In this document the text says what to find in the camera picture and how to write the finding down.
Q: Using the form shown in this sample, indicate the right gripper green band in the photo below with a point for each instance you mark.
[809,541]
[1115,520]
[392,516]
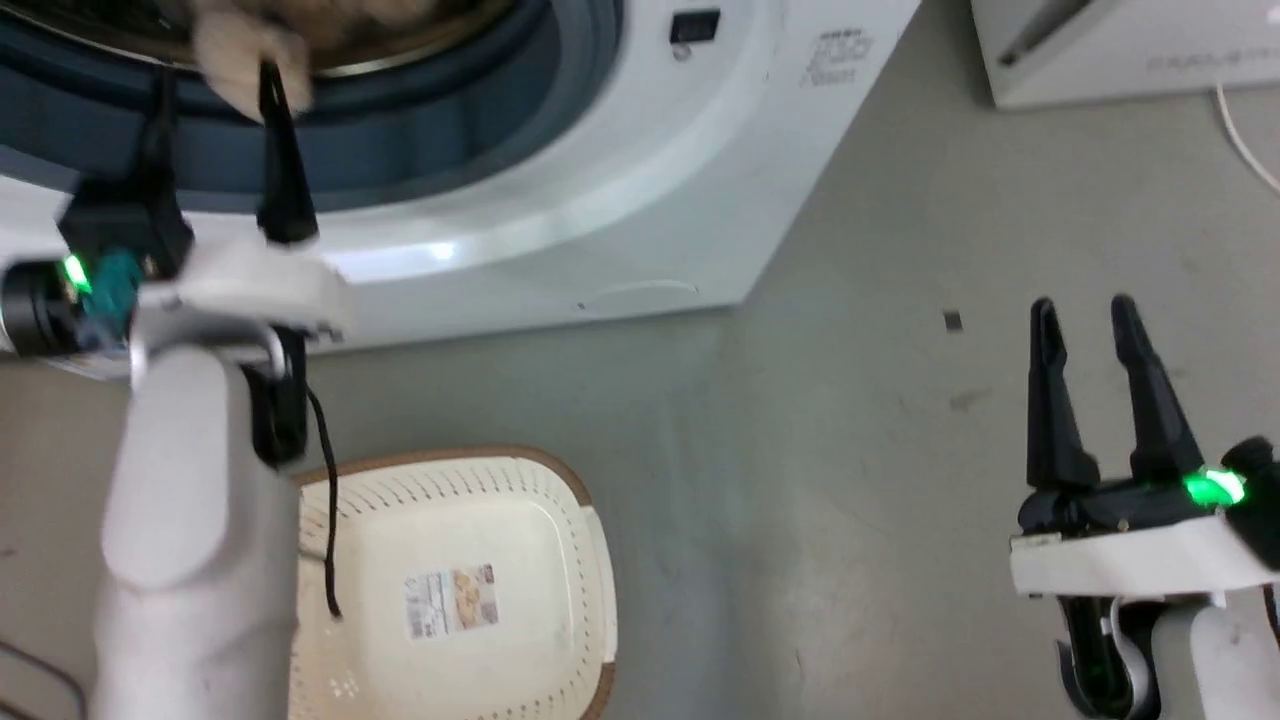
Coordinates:
[1120,555]

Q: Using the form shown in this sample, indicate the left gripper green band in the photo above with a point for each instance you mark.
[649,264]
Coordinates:
[240,285]

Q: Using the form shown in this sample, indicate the beige plush toy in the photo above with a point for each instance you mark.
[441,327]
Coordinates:
[235,55]

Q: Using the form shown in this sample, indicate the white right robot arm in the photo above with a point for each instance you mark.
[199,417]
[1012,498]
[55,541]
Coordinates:
[1215,660]

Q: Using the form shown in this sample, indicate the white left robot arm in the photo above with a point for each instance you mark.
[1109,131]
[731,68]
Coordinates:
[180,520]

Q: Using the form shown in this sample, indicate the steel washing machine drum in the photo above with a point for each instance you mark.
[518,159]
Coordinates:
[400,45]

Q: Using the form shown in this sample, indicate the white front-load washing machine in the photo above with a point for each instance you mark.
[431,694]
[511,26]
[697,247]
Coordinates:
[640,150]

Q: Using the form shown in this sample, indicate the cream perforated laundry basket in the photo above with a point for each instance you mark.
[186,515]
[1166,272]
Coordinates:
[500,530]

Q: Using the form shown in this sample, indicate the dark blue-grey door gasket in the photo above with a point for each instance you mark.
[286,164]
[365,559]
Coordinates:
[440,130]

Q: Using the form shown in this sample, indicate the white box appliance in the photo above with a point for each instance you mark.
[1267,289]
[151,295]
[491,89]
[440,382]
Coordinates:
[1130,45]

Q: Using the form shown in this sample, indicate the printed label sticker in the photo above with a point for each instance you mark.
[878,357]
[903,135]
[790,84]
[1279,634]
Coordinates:
[452,602]

